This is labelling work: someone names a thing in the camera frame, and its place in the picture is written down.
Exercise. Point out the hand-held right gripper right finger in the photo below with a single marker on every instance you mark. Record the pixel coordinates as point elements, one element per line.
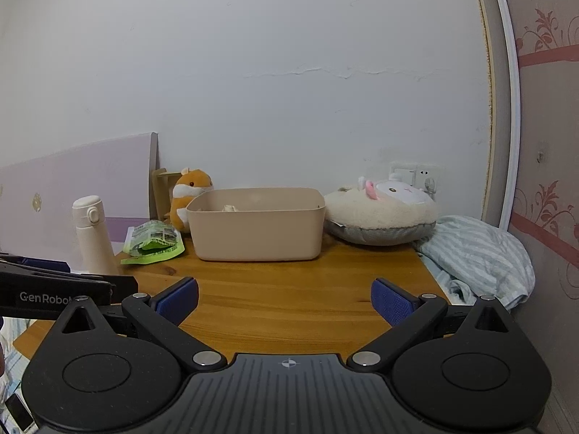
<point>391,300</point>

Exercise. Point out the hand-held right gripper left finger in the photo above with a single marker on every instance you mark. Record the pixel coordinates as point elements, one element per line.
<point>178,300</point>

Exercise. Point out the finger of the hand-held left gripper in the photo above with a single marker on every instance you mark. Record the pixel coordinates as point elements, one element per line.
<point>45,263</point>

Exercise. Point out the beige plastic container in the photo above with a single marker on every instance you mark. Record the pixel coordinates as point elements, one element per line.
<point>253,235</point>

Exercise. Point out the cream thermos bottle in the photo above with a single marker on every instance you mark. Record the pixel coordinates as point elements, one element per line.
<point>92,244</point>

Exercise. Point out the white patterned cloth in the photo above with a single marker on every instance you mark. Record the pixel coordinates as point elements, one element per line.
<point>13,348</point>

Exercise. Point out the green snack packet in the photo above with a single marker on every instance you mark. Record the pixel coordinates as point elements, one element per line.
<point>154,239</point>

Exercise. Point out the lilac headboard panel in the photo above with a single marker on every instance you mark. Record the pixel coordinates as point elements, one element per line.
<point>54,181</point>

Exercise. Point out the cream bunny plush cushion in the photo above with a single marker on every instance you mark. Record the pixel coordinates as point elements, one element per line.
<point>384,217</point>

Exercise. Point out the striped pale blanket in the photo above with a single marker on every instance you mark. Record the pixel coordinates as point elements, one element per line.
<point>479,253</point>

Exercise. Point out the white plush toy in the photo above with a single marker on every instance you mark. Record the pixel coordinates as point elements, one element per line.
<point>229,208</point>

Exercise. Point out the orange hamster plush toy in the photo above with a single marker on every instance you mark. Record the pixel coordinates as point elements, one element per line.
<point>185,190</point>

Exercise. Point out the small wooden stand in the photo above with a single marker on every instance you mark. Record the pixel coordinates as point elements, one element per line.
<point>160,190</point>

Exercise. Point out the smartphone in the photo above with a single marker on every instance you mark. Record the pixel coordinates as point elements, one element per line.
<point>18,411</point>

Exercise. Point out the white plug adapter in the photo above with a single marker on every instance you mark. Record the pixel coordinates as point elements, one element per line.
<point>402,176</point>

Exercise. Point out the white wall socket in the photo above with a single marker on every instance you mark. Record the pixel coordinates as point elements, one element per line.
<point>425,172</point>

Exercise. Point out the clear wall hook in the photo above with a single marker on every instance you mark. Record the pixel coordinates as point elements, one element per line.
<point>540,156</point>

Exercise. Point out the white door frame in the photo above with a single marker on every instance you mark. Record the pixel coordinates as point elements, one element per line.
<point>504,99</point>

